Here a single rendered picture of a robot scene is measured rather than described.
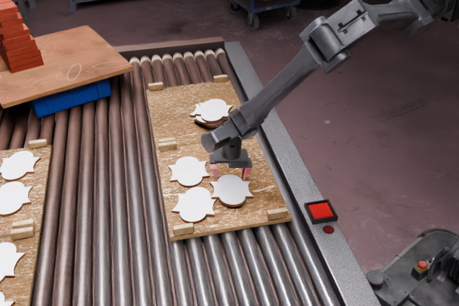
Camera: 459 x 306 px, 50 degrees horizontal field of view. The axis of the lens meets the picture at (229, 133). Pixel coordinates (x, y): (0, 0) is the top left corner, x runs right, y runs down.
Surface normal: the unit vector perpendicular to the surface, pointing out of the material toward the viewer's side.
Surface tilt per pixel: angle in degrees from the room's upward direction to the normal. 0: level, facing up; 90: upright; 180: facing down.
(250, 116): 84
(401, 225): 0
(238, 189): 5
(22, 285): 0
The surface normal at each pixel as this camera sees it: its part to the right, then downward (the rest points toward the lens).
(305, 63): -0.72, 0.33
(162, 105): -0.01, -0.82
